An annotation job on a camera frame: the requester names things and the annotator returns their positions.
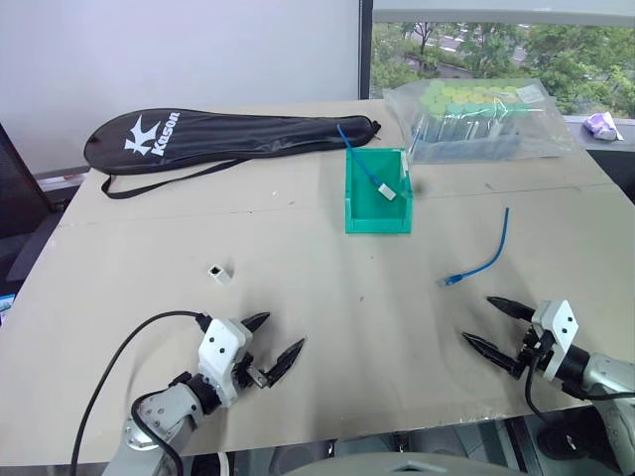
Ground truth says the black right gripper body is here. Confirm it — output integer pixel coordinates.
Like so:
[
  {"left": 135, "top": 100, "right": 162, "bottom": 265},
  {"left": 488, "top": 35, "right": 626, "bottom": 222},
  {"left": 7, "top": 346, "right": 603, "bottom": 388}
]
[{"left": 514, "top": 318, "right": 556, "bottom": 380}]

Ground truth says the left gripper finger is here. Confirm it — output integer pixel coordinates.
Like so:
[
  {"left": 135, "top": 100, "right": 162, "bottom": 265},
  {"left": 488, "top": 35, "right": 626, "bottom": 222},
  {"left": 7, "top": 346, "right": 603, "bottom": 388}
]
[
  {"left": 264, "top": 338, "right": 307, "bottom": 389},
  {"left": 239, "top": 311, "right": 272, "bottom": 335}
]

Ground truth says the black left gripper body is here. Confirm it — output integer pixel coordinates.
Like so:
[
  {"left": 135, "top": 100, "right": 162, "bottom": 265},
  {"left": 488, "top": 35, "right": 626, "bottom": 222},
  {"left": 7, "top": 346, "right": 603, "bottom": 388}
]
[{"left": 231, "top": 348, "right": 273, "bottom": 392}]

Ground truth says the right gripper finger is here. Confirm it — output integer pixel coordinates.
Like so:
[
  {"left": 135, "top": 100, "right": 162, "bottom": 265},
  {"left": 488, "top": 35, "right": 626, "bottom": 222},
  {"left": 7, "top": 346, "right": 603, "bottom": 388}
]
[
  {"left": 460, "top": 331, "right": 523, "bottom": 382},
  {"left": 486, "top": 296, "right": 536, "bottom": 322}
]

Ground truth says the small white connector block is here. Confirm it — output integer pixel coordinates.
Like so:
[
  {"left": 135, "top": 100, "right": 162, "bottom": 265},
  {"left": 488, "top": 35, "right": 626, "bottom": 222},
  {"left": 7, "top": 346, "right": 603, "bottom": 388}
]
[{"left": 206, "top": 264, "right": 234, "bottom": 287}]

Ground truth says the dark rounded base shape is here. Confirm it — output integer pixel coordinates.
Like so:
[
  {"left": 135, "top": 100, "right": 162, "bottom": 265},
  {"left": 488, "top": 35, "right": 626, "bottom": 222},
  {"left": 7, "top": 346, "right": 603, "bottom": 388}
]
[{"left": 537, "top": 419, "right": 619, "bottom": 470}]

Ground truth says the grey robot torso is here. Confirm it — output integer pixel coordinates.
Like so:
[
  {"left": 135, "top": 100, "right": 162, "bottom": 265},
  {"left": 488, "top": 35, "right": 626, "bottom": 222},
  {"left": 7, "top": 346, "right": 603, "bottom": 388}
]
[{"left": 281, "top": 449, "right": 513, "bottom": 476}]

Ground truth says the green plastic bin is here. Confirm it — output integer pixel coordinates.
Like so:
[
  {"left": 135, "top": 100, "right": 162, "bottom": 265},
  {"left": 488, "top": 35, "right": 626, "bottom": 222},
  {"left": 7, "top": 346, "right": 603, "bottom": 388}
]
[{"left": 343, "top": 146, "right": 415, "bottom": 236}]

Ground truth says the clear bag of capped tubes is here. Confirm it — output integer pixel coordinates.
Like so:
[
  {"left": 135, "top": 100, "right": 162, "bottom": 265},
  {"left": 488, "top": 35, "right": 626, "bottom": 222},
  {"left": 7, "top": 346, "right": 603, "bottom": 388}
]
[{"left": 381, "top": 75, "right": 590, "bottom": 166}]

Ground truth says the black Kason racket bag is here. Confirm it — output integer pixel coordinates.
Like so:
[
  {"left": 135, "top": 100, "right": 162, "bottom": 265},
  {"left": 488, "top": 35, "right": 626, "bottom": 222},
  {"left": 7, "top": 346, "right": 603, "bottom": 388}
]
[{"left": 83, "top": 109, "right": 384, "bottom": 201}]

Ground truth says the purple white crumpled packet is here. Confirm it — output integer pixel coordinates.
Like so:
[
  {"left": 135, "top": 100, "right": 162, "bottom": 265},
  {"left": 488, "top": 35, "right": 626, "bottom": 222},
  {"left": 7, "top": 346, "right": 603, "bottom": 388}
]
[{"left": 581, "top": 111, "right": 625, "bottom": 142}]

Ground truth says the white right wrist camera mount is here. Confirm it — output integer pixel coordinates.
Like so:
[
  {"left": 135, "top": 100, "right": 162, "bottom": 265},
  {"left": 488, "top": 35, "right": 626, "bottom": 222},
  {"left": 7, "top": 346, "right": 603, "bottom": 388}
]
[{"left": 529, "top": 298, "right": 581, "bottom": 383}]

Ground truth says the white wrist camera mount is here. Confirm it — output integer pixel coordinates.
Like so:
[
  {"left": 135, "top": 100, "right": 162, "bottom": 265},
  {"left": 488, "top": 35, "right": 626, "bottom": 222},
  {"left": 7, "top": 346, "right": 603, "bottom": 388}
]
[
  {"left": 197, "top": 318, "right": 255, "bottom": 410},
  {"left": 529, "top": 298, "right": 581, "bottom": 383}
]

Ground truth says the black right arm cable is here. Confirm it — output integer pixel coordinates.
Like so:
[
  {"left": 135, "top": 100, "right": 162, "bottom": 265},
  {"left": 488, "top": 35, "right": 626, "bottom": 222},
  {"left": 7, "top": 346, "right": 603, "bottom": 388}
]
[{"left": 524, "top": 335, "right": 565, "bottom": 425}]

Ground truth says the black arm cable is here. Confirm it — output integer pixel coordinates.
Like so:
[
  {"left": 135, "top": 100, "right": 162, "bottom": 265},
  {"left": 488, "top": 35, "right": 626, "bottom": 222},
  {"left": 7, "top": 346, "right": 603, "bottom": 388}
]
[
  {"left": 69, "top": 309, "right": 212, "bottom": 476},
  {"left": 524, "top": 335, "right": 565, "bottom": 425}
]

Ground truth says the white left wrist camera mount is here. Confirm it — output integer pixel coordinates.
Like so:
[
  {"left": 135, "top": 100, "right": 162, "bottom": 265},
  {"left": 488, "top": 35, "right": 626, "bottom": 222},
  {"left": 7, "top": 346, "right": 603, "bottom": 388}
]
[{"left": 197, "top": 318, "right": 255, "bottom": 410}]

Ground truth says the blue Ethernet cable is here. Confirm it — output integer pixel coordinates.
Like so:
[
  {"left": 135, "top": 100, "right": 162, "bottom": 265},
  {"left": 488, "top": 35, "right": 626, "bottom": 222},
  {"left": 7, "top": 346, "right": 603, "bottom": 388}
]
[{"left": 436, "top": 206, "right": 512, "bottom": 290}]

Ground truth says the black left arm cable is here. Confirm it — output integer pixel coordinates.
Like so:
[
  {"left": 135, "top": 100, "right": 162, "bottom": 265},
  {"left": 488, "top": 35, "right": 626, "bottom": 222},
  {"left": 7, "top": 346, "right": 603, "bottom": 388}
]
[{"left": 69, "top": 309, "right": 212, "bottom": 476}]

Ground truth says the blue cable with coupler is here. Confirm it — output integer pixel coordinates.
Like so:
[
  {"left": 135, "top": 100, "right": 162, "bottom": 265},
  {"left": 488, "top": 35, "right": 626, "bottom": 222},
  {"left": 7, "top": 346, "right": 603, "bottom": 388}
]
[{"left": 336, "top": 123, "right": 386, "bottom": 192}]

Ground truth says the dark window frame post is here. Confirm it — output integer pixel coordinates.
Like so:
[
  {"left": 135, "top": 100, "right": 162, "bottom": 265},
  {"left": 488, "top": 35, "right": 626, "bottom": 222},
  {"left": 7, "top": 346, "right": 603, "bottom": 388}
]
[{"left": 357, "top": 0, "right": 375, "bottom": 101}]

